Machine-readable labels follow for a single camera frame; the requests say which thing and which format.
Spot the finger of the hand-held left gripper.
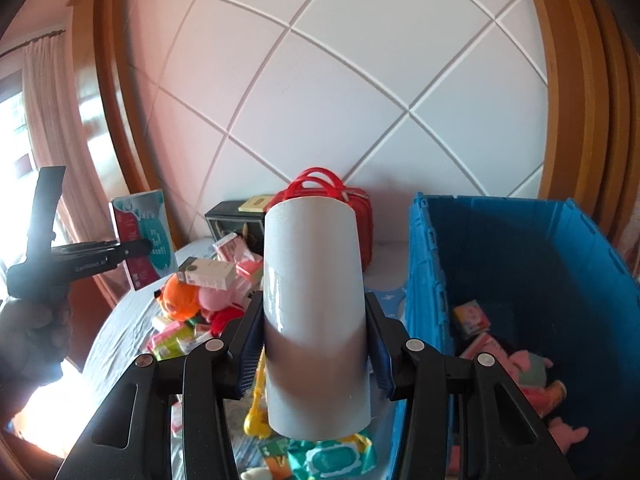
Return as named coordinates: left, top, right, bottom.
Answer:
left=117, top=238, right=153, bottom=258

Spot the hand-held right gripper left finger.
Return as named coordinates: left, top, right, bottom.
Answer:
left=55, top=290, right=266, bottom=480

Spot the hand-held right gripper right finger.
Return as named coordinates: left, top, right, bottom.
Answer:
left=364, top=291, right=578, bottom=480

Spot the white cylindrical container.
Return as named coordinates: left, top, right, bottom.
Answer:
left=262, top=197, right=373, bottom=438

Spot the blue plastic container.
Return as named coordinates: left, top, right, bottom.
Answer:
left=390, top=192, right=640, bottom=480

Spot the person's left hand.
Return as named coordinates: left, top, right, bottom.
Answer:
left=0, top=294, right=71, bottom=391

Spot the pink teal wipes pack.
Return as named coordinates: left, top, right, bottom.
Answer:
left=110, top=189, right=176, bottom=291

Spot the red plush toy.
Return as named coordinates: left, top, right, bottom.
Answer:
left=210, top=307, right=247, bottom=337

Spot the yellow plastic toy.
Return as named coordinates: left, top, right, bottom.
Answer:
left=243, top=345, right=273, bottom=441

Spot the orange pink plush toy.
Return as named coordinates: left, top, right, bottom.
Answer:
left=155, top=272, right=246, bottom=322

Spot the white green box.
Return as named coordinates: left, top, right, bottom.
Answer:
left=175, top=257, right=236, bottom=291

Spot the pink green snack pack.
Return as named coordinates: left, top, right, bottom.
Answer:
left=148, top=322, right=197, bottom=361

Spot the pink tissue pack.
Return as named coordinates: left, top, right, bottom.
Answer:
left=235, top=257, right=264, bottom=282

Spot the orange green box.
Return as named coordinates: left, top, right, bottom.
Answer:
left=259, top=437, right=294, bottom=479

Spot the pink white box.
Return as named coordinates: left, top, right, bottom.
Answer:
left=460, top=332, right=502, bottom=361

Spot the small patterned cube box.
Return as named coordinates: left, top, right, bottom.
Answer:
left=452, top=300, right=491, bottom=337

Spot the black box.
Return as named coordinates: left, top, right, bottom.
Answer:
left=205, top=201, right=268, bottom=256

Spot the green wipes pack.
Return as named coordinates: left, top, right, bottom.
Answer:
left=287, top=432, right=379, bottom=480

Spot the red plastic basket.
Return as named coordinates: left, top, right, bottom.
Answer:
left=272, top=166, right=373, bottom=273

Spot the pink green plush toy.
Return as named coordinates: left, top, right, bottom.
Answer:
left=492, top=340, right=569, bottom=417

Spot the beige curtain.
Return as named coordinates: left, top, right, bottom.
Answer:
left=20, top=30, right=126, bottom=261

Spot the white padded wooden headboard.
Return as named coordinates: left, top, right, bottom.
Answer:
left=65, top=0, right=640, bottom=286

